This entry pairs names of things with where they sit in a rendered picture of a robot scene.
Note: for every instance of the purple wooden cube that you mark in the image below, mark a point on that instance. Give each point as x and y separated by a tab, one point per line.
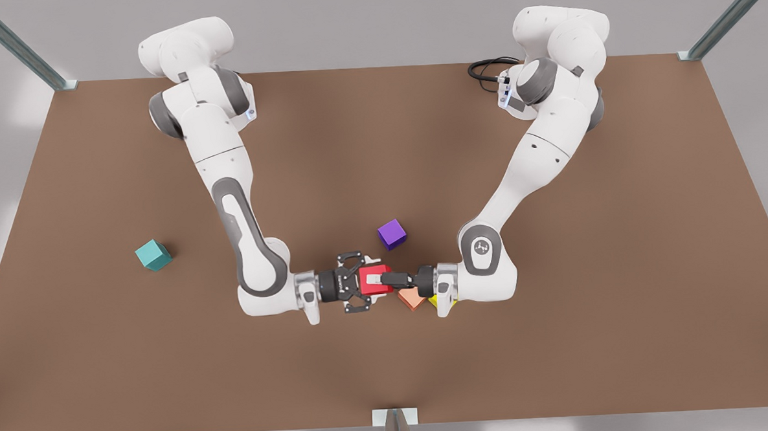
392	233

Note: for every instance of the yellow wooden cube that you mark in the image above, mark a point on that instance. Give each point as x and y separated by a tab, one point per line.
434	301

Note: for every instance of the orange wooden cube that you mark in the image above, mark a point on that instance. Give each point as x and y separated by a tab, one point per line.
411	298

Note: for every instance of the teal wooden cube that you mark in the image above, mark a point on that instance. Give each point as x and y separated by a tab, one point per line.
152	255

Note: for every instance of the red wooden cube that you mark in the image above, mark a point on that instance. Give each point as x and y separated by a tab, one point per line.
377	291

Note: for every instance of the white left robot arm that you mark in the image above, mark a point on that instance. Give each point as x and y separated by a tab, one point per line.
537	163

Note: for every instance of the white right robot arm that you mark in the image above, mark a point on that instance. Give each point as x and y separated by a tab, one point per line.
241	202

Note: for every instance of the silver frame post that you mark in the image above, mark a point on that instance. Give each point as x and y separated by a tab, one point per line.
13	45
394	429
732	14

